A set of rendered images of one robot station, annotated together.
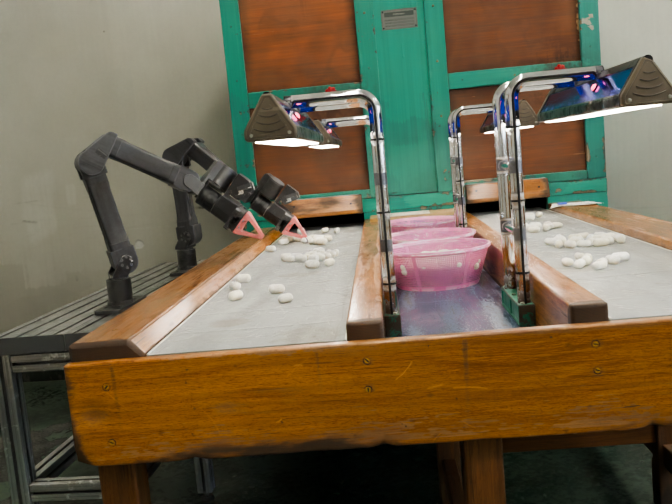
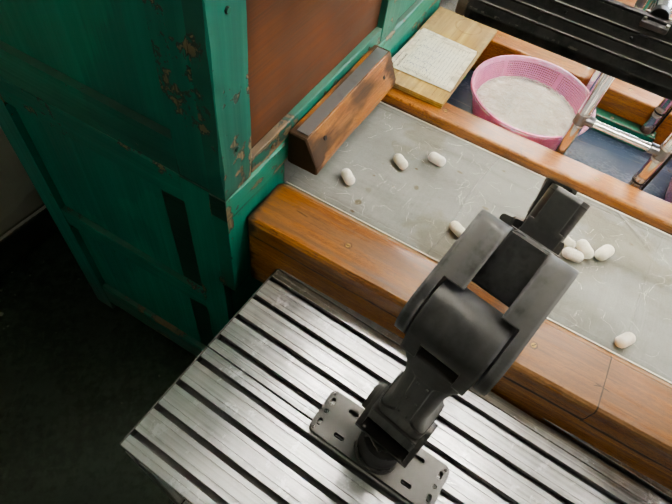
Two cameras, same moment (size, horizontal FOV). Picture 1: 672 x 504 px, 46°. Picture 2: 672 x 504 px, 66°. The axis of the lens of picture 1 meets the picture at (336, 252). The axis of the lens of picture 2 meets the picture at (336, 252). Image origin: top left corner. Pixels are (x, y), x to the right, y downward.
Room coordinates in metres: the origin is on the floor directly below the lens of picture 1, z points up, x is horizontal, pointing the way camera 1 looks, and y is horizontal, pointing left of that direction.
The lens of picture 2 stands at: (2.66, 0.73, 1.43)
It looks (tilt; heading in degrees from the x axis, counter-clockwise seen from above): 55 degrees down; 288
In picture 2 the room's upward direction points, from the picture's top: 11 degrees clockwise
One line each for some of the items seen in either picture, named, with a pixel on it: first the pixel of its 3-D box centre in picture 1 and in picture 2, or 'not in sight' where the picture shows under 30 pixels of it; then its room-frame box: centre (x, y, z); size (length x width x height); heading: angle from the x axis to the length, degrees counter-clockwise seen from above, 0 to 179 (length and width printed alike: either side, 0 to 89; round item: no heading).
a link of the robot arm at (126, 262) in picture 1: (120, 266); not in sight; (2.03, 0.56, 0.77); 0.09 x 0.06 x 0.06; 24
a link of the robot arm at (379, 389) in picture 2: (187, 240); (394, 421); (2.62, 0.49, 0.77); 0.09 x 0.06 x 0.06; 166
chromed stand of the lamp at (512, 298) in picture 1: (553, 195); not in sight; (1.47, -0.42, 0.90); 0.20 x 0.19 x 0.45; 176
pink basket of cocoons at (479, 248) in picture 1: (436, 264); not in sight; (1.90, -0.24, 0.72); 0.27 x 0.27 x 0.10
